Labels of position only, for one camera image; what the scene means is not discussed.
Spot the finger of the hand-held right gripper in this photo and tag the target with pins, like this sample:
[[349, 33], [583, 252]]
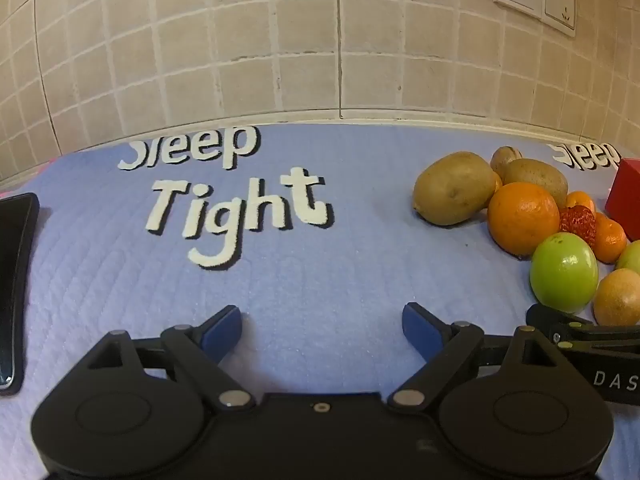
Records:
[[575, 332]]

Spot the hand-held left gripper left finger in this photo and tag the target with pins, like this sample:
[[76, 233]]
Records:
[[226, 329]]

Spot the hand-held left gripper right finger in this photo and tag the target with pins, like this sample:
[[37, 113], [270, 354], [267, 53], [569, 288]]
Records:
[[416, 325]]

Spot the yellow-orange round fruit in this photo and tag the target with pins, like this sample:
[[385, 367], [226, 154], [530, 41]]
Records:
[[617, 298]]

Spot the large green apple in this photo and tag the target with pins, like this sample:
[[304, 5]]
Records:
[[564, 272]]

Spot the large orange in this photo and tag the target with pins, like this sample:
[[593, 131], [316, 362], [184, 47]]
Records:
[[522, 218]]

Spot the red box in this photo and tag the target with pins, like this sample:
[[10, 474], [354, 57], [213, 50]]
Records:
[[626, 199]]

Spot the pale green apple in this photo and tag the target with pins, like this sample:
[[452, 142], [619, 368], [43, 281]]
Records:
[[631, 259]]

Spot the small tangerine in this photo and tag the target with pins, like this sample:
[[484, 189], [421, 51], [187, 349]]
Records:
[[611, 239], [497, 180], [582, 200]]

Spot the red strawberry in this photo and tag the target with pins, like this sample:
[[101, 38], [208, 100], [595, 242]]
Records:
[[579, 225]]

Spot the blue mat with white letters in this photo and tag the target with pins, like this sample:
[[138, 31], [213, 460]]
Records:
[[320, 270]]

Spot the oblong brown kiwi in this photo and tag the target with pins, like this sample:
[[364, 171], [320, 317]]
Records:
[[537, 176]]

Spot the small brown kiwi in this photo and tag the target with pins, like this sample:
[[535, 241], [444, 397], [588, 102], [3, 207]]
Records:
[[504, 156]]

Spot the black tray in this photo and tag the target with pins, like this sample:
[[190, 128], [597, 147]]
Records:
[[15, 285]]

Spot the white three-hole wall socket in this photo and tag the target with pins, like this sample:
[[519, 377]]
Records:
[[559, 8]]

